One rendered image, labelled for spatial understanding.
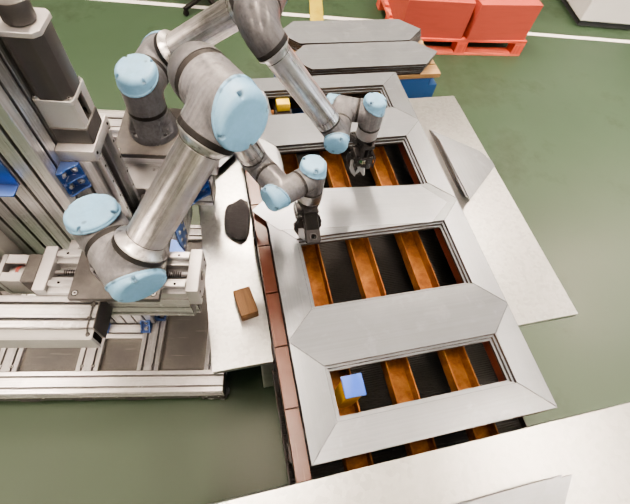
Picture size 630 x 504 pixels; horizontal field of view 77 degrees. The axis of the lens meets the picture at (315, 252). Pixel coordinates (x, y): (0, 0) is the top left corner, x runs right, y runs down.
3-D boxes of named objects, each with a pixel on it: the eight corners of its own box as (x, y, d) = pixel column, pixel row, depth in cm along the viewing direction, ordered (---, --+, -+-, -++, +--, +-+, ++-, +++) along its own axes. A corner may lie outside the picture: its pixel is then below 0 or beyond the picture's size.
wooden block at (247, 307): (233, 296, 142) (232, 290, 137) (250, 291, 143) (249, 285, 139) (242, 321, 137) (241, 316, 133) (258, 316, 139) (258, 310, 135)
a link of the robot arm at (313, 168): (291, 160, 107) (316, 147, 110) (290, 186, 116) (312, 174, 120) (310, 178, 104) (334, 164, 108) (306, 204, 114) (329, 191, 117)
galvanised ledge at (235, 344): (232, 105, 197) (232, 100, 194) (274, 363, 134) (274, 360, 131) (191, 107, 193) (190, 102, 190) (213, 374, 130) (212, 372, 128)
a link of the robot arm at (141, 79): (119, 114, 119) (103, 74, 107) (136, 86, 126) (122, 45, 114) (158, 121, 119) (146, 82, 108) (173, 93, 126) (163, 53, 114)
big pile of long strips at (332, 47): (415, 28, 222) (418, 18, 217) (440, 73, 203) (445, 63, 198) (274, 32, 208) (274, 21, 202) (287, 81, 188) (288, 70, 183)
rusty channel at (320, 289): (280, 101, 198) (280, 92, 194) (372, 472, 118) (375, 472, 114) (264, 101, 197) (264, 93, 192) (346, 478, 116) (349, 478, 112)
